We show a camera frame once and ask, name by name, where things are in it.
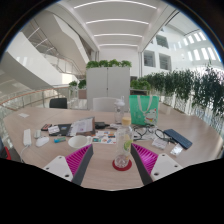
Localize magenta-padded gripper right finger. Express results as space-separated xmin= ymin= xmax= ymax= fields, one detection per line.
xmin=129 ymin=142 xmax=184 ymax=187

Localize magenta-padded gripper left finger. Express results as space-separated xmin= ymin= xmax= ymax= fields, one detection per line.
xmin=42 ymin=143 xmax=95 ymax=187

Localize clear lime-label drink bottle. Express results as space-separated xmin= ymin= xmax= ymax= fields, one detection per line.
xmin=114 ymin=116 xmax=134 ymax=169

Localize clear white-lidded water bottle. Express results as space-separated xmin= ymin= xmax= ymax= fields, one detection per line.
xmin=113 ymin=96 xmax=127 ymax=124

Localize white printed card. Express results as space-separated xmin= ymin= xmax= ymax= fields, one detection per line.
xmin=151 ymin=137 xmax=169 ymax=150

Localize small blue marker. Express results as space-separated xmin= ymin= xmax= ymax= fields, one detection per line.
xmin=53 ymin=136 xmax=67 ymax=144

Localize flat round red coaster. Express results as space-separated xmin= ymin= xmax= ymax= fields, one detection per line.
xmin=112 ymin=158 xmax=133 ymax=172

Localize clear plastic packet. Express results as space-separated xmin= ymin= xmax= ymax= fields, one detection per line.
xmin=169 ymin=143 xmax=185 ymax=157

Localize black notebook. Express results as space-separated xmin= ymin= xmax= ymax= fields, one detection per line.
xmin=56 ymin=123 xmax=73 ymax=136

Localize open printed booklet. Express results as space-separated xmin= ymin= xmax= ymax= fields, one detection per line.
xmin=68 ymin=116 xmax=96 ymax=137

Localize colourful sticker sheet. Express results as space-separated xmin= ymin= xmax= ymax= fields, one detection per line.
xmin=91 ymin=130 xmax=118 ymax=145

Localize black power adapter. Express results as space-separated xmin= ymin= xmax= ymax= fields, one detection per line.
xmin=94 ymin=121 xmax=107 ymax=130

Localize red and black phone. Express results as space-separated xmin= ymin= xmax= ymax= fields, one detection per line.
xmin=40 ymin=123 xmax=53 ymax=132

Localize green tote bag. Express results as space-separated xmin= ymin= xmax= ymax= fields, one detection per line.
xmin=128 ymin=94 xmax=160 ymax=127

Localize white power strip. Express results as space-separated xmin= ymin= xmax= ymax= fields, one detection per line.
xmin=19 ymin=128 xmax=33 ymax=163

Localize black office chair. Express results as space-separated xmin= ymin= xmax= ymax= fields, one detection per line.
xmin=49 ymin=97 xmax=68 ymax=110

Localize white chair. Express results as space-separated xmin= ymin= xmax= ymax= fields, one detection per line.
xmin=91 ymin=96 xmax=118 ymax=113

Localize brown planter with shrubs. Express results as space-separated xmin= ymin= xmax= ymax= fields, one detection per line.
xmin=68 ymin=79 xmax=88 ymax=100

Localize white cabinet topped with plants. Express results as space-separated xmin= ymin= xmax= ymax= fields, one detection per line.
xmin=85 ymin=59 xmax=133 ymax=111

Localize row of green potted trees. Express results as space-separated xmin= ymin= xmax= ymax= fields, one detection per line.
xmin=129 ymin=64 xmax=224 ymax=125

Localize long ceiling light strips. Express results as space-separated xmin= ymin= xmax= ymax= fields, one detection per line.
xmin=73 ymin=0 xmax=158 ymax=48

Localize tangled black cables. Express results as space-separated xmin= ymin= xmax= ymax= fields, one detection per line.
xmin=132 ymin=124 xmax=172 ymax=143

